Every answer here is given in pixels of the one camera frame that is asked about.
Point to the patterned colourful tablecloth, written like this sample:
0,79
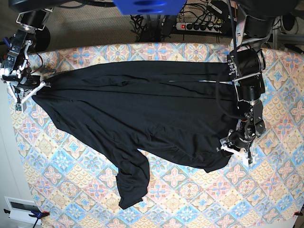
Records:
77,185

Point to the black round stool seat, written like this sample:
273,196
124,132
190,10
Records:
42,39

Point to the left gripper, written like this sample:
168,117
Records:
236,143

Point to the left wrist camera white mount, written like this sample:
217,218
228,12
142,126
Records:
247,161

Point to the white power strip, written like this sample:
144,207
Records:
209,28

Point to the black t-shirt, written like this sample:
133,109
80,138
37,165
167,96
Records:
178,111

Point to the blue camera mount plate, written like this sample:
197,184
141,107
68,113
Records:
149,7

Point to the white box with dark window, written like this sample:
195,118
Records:
14,203

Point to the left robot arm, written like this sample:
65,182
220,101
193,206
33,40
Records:
251,28

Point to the blue clamp bottom left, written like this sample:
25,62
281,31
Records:
35,215

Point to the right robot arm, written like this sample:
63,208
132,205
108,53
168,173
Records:
33,37

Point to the orange clamp bottom right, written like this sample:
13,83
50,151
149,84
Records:
298,213

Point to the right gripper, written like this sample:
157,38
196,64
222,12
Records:
24,84

